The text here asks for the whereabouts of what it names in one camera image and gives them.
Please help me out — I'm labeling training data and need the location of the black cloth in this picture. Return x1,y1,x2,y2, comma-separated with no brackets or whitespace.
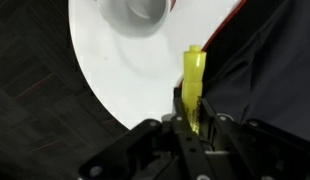
202,0,310,145

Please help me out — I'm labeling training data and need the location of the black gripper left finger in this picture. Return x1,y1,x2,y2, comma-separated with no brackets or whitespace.
78,87,216,180

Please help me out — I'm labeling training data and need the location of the yellow highlighter marker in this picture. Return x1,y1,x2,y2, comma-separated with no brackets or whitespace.
181,44,208,135

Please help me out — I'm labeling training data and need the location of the white patterned mug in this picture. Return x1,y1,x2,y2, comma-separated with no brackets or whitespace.
94,0,178,39

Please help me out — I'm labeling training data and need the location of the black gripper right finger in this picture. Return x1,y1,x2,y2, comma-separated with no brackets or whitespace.
201,98,310,180

